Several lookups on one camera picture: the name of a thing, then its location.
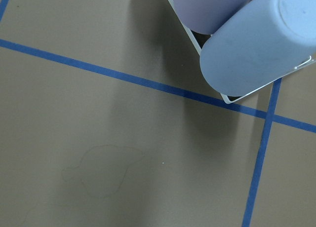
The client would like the white wire cup rack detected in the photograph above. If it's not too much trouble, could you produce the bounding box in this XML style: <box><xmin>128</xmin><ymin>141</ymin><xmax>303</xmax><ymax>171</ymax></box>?
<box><xmin>168</xmin><ymin>0</ymin><xmax>316</xmax><ymax>104</ymax></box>

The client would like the blue cup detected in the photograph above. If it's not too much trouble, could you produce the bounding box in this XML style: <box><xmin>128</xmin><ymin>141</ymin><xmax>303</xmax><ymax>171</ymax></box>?
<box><xmin>200</xmin><ymin>0</ymin><xmax>316</xmax><ymax>97</ymax></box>

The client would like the purple cup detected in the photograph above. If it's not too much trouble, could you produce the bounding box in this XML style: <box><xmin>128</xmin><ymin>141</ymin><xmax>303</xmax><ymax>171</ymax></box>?
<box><xmin>173</xmin><ymin>0</ymin><xmax>250</xmax><ymax>35</ymax></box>

